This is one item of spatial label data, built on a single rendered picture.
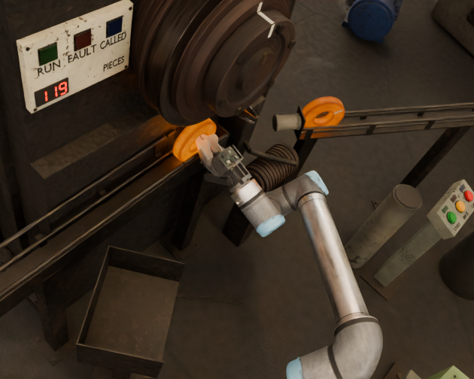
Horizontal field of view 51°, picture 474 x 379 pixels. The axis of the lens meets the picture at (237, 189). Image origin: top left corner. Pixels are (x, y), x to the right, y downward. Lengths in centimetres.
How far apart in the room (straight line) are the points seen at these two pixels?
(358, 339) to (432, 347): 118
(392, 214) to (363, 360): 89
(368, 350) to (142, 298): 60
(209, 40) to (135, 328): 75
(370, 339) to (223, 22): 80
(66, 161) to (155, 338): 51
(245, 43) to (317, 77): 203
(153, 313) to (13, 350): 74
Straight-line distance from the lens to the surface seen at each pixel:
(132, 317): 140
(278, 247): 229
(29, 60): 105
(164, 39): 111
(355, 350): 127
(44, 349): 200
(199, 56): 112
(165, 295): 142
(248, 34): 113
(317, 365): 129
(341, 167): 270
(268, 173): 182
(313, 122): 183
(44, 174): 128
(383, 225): 210
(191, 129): 148
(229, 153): 148
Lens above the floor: 191
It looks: 53 degrees down
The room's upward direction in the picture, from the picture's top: 23 degrees clockwise
